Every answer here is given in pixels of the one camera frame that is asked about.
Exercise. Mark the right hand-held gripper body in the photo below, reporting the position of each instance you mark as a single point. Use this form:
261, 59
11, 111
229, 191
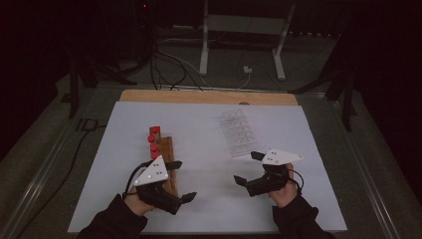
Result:
277, 157

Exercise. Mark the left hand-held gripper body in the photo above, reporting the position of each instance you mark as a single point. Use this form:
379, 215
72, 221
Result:
153, 174

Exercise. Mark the wooden test tube rack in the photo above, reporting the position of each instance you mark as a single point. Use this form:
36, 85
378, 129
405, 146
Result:
167, 146

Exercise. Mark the clear plastic test tube rack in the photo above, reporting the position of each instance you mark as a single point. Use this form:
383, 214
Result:
239, 134

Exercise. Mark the person's left hand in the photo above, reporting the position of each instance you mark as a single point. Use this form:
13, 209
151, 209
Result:
136, 204

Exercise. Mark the person's right hand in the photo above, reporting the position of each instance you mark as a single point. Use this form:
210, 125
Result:
283, 199

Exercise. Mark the white table mat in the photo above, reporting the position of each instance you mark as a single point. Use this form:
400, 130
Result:
205, 139

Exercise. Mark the black stand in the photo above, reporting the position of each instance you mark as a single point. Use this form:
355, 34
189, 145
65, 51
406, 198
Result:
346, 106
73, 96

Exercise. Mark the white plug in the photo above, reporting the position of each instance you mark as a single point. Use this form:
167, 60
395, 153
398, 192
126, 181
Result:
247, 69

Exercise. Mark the grey metal stand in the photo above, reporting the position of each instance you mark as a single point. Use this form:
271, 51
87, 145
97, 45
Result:
245, 24

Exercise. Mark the metal floor rail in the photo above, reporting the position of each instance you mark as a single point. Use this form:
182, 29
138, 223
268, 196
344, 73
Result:
365, 172
36, 179

